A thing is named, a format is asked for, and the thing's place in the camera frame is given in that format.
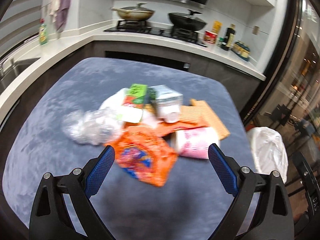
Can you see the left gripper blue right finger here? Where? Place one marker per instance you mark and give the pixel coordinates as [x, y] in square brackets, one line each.
[226, 169]

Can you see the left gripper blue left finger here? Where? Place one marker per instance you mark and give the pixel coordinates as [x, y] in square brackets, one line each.
[97, 169]

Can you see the pink paper cup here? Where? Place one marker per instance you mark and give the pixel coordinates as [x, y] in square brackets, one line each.
[194, 143]

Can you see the blue-grey table cloth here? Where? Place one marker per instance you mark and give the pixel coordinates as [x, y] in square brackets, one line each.
[191, 203]

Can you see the bin with white liner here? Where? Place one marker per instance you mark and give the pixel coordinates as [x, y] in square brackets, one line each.
[268, 151]

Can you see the crumpled clear plastic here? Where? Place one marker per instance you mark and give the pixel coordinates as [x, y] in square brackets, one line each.
[92, 127]

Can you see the orange snack wrapper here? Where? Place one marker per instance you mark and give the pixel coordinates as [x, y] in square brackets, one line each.
[144, 155]

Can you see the orange plastic wrapper strip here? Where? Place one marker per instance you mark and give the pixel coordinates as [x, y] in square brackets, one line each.
[163, 129]

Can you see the green white carton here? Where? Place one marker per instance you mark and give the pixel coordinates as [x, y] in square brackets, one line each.
[134, 102]

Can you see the white grey carton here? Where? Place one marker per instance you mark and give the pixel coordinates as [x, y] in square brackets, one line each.
[166, 102]

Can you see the teal yellow ceramic pot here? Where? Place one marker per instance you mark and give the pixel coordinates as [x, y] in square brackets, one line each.
[241, 50]

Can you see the dark soy sauce bottle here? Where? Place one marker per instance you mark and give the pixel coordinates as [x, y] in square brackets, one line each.
[228, 38]

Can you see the sink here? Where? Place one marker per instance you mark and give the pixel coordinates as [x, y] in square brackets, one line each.
[15, 69]

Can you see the red instant noodle cup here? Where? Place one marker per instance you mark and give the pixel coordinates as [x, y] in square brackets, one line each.
[210, 37]

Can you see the green dish soap bottle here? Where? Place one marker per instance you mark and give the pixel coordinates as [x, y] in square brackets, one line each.
[43, 37]

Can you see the yellow packet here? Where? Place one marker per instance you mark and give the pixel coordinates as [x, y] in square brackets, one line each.
[216, 27]

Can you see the black gas stove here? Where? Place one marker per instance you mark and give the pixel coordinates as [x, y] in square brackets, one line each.
[144, 27]

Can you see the black wok with lid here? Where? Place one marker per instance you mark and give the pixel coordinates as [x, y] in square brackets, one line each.
[189, 21]

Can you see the purple hanging towel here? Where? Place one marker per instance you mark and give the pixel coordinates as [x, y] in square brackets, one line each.
[61, 15]

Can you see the beige wok with lid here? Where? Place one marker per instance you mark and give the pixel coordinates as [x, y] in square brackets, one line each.
[134, 13]

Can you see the white hanging towel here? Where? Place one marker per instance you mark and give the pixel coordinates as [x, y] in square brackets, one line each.
[53, 9]

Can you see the wall socket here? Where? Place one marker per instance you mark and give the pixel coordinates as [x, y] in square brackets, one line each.
[255, 30]

